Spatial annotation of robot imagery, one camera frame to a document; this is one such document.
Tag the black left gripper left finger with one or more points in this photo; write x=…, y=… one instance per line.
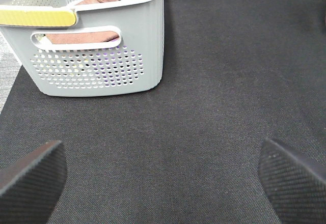
x=32, y=186

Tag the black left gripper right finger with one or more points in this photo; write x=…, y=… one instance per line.
x=293, y=183

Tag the black table mat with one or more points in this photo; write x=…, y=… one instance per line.
x=187, y=151

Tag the grey perforated laundry basket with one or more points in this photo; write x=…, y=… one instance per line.
x=131, y=63

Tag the brown towel in basket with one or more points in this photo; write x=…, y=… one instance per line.
x=80, y=38

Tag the yellow foam strip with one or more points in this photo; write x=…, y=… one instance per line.
x=38, y=18

